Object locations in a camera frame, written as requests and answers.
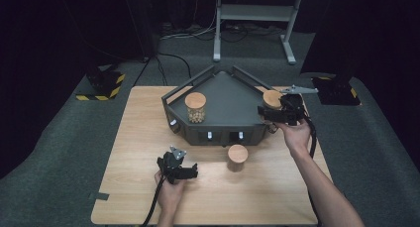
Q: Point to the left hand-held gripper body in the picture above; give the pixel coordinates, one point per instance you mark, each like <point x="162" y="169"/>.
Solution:
<point x="170" y="164"/>

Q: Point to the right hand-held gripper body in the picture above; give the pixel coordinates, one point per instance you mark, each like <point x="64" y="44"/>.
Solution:
<point x="292" y="108"/>

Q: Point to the dark grey corner shelf rack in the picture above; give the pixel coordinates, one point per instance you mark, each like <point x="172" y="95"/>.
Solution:
<point x="228" y="101"/>

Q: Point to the glass jar with chickpeas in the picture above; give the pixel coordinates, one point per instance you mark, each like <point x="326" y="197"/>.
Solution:
<point x="195" y="108"/>

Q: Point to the person's left hand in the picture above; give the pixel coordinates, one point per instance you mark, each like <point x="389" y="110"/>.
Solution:
<point x="170" y="195"/>

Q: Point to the person's right hand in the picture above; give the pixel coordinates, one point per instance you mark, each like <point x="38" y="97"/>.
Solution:
<point x="297" y="137"/>

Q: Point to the black base with hazard tape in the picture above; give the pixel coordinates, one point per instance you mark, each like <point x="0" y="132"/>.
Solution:
<point x="104" y="83"/>
<point x="336" y="91"/>

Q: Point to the grey tape strip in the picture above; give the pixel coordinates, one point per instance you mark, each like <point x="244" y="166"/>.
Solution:
<point x="98" y="196"/>

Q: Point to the grey metal stand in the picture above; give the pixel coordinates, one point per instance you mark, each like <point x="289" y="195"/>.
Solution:
<point x="254" y="13"/>

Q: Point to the dark curtain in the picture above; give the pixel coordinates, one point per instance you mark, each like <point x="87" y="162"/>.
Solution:
<point x="379" y="32"/>
<point x="49" y="38"/>

